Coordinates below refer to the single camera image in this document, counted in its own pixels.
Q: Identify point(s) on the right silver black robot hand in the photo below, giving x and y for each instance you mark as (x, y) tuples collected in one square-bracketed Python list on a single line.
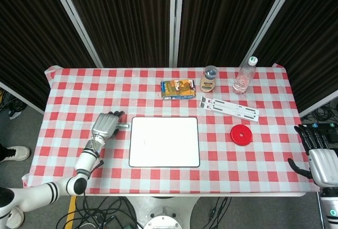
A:
[(323, 165)]

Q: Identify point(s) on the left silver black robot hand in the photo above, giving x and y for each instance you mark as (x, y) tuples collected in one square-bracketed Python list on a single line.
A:
[(104, 124)]

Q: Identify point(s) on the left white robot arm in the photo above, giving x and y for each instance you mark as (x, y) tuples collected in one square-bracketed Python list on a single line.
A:
[(84, 160)]

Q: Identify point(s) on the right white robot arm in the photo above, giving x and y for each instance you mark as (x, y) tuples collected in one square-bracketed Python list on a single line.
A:
[(330, 208)]

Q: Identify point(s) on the red white checkered tablecloth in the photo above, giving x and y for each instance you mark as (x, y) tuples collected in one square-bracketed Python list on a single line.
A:
[(92, 94)]

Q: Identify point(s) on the black device box cyan labels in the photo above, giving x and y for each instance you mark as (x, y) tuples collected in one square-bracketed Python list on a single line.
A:
[(320, 129)]

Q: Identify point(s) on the yellow blue snack package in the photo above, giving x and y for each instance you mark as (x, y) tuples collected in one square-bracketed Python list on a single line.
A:
[(178, 89)]

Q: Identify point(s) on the red round plastic disc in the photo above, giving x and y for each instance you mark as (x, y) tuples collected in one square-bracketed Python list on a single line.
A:
[(240, 133)]

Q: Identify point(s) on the white sneaker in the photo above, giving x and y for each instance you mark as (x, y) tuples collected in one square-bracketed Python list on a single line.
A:
[(14, 218), (18, 153)]

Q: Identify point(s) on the yellow floor tape strip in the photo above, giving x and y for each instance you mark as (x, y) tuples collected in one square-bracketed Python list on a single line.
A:
[(70, 211)]

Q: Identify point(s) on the dark corrugated partition panel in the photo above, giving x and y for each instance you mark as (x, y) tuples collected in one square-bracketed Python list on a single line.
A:
[(224, 20), (311, 41), (26, 41), (118, 20)]

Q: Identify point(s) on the black trouser leg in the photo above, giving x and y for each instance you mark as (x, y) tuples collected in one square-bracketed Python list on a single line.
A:
[(2, 152)]

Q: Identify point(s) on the white folding laptop stand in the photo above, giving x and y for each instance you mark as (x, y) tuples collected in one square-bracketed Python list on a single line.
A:
[(229, 108)]

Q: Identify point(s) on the white table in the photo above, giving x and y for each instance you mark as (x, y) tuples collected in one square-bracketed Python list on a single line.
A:
[(211, 194)]

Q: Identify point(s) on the clear plastic water bottle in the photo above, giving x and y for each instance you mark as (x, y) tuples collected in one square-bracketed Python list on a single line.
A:
[(243, 81)]

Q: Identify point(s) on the white drawing board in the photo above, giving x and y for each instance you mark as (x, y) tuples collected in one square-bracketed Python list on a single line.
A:
[(163, 141)]

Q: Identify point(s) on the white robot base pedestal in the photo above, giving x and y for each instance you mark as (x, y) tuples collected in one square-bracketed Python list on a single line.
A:
[(163, 213)]

